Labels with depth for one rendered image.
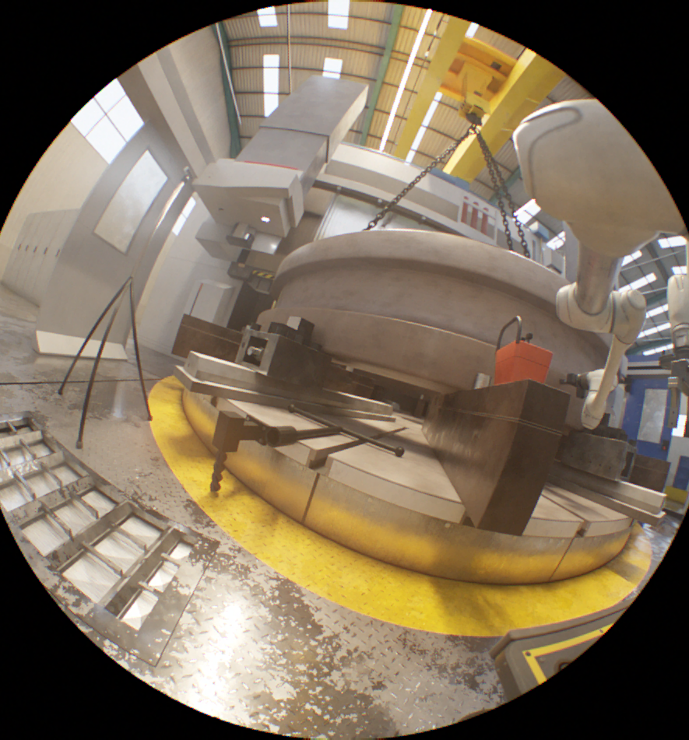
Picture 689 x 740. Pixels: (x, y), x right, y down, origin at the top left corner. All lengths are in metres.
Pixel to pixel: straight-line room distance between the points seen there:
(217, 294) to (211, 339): 2.01
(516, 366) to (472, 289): 0.94
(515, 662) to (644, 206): 0.47
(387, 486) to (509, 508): 0.37
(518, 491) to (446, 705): 0.53
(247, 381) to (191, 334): 1.20
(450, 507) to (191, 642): 0.75
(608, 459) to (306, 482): 1.58
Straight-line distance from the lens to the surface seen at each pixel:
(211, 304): 4.34
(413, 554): 0.95
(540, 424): 0.67
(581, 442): 1.82
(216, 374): 1.25
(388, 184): 8.14
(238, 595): 0.70
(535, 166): 0.33
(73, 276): 2.72
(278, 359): 1.31
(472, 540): 0.95
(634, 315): 0.88
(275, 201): 3.19
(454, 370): 1.33
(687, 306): 0.83
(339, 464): 0.84
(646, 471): 2.96
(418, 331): 1.36
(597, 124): 0.33
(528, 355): 0.79
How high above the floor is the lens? 0.55
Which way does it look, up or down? 3 degrees up
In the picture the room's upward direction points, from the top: 18 degrees clockwise
